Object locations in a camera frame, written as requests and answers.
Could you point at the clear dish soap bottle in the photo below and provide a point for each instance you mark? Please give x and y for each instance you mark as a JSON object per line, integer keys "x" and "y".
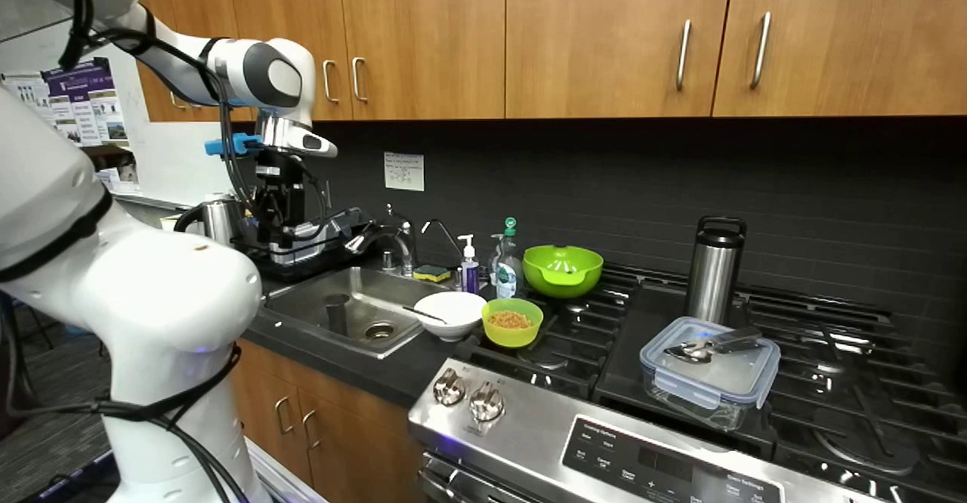
{"x": 509, "y": 269}

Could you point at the stove knob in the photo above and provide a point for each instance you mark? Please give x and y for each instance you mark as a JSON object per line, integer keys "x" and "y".
{"x": 486, "y": 402}
{"x": 449, "y": 387}

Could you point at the steel gas stove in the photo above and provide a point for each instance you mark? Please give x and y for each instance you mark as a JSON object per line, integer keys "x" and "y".
{"x": 680, "y": 442}

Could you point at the clear container with blue lid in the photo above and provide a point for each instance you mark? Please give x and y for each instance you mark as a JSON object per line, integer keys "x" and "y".
{"x": 710, "y": 382}

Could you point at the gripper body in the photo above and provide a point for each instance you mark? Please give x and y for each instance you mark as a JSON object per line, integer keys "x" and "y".
{"x": 281, "y": 186}

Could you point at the silver electric kettle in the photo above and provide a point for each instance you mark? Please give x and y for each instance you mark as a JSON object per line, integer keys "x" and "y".
{"x": 219, "y": 222}

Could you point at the purple and white poster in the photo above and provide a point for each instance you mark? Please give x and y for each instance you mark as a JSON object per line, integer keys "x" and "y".
{"x": 83, "y": 103}

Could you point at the steel thermos with black lid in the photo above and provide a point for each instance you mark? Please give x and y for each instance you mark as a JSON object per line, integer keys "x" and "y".
{"x": 714, "y": 276}

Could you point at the thin chrome tap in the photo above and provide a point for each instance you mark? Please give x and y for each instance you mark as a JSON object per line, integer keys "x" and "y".
{"x": 446, "y": 235}

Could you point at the yellow and green sponge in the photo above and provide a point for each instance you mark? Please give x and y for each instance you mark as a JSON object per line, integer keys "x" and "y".
{"x": 431, "y": 273}

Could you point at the base cabinet door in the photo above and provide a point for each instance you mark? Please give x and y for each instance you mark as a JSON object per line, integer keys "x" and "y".
{"x": 363, "y": 458}
{"x": 261, "y": 420}

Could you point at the metal spoon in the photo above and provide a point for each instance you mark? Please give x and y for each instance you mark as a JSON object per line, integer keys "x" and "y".
{"x": 710, "y": 347}

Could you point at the small green bowl with food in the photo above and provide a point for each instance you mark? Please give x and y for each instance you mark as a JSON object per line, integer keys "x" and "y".
{"x": 512, "y": 325}

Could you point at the white paper notice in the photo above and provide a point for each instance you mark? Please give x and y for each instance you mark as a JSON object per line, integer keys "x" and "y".
{"x": 404, "y": 171}

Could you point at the dark cup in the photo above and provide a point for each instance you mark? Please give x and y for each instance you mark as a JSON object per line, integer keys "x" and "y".
{"x": 337, "y": 314}

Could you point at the black dish rack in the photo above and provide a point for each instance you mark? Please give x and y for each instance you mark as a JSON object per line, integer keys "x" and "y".
{"x": 332, "y": 250}

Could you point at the wooden wall cabinet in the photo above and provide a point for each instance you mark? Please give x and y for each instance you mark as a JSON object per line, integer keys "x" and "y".
{"x": 604, "y": 35}

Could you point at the white bowl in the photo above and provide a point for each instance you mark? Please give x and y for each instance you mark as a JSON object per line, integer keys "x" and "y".
{"x": 453, "y": 318}

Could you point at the purple soap pump bottle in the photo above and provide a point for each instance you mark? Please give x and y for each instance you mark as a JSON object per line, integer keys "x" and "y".
{"x": 470, "y": 273}

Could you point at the clear pump bottle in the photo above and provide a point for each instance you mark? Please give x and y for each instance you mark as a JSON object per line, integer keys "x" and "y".
{"x": 495, "y": 257}

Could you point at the burner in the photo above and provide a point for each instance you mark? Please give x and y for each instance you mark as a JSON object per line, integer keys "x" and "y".
{"x": 865, "y": 442}
{"x": 544, "y": 358}

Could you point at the steel sink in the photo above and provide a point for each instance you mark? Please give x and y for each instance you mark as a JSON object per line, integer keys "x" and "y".
{"x": 363, "y": 303}

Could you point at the wall cabinet door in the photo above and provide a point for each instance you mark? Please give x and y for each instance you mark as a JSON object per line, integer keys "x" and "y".
{"x": 604, "y": 35}
{"x": 869, "y": 50}
{"x": 430, "y": 35}
{"x": 317, "y": 4}
{"x": 162, "y": 103}

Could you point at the green juicer bowl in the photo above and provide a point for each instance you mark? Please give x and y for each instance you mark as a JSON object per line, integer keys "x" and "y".
{"x": 563, "y": 276}

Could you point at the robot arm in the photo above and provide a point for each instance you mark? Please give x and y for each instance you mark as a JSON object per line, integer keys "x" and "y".
{"x": 159, "y": 299}

